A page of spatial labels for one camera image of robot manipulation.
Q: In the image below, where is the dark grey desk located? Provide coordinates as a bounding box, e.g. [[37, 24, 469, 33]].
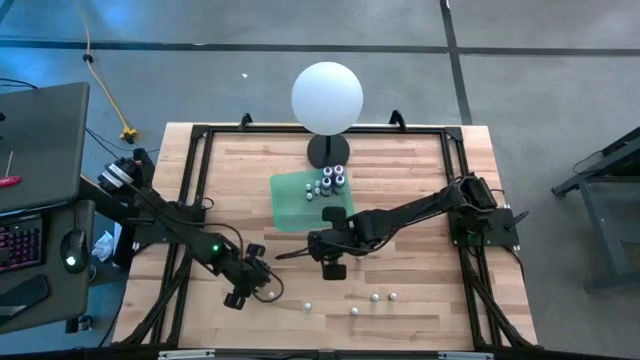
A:
[[0, 199, 96, 336]]

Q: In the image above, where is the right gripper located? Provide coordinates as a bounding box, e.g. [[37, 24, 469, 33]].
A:
[[274, 206, 361, 281]]

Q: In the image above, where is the silver bracket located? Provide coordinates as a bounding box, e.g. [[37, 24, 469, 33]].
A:
[[158, 349, 216, 360], [437, 351, 494, 360]]

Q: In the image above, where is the grey laptop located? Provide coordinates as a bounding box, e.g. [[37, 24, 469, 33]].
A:
[[0, 82, 91, 214]]

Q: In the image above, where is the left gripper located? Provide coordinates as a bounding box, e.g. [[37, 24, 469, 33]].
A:
[[223, 243, 284, 310]]

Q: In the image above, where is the black wrist rest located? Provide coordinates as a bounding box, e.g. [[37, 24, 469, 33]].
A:
[[0, 273, 51, 321]]

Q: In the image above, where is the black metal cart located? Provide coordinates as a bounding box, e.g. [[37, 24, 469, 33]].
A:
[[551, 127, 640, 291]]

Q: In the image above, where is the globe table lamp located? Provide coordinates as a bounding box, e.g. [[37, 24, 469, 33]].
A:
[[291, 61, 365, 170]]

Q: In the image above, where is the backlit keyboard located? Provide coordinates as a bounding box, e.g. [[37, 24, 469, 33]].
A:
[[0, 214, 44, 274]]

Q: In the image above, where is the red-handled screwdriver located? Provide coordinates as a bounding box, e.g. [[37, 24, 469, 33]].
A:
[[0, 149, 24, 189]]

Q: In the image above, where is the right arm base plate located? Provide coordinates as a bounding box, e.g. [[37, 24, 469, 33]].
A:
[[447, 207, 521, 251]]

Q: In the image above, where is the white crumpled paper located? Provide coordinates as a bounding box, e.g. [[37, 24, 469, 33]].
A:
[[92, 229, 117, 264]]

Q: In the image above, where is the yellow extension cable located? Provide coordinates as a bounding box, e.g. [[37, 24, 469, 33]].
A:
[[72, 0, 139, 144]]

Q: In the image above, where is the teal translucent plastic bin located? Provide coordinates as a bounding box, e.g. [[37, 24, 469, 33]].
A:
[[269, 168, 357, 234]]

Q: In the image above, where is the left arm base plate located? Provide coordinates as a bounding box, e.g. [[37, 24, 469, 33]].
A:
[[132, 202, 206, 246]]

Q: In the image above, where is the black computer mouse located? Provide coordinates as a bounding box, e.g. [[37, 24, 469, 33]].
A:
[[59, 228, 91, 275]]

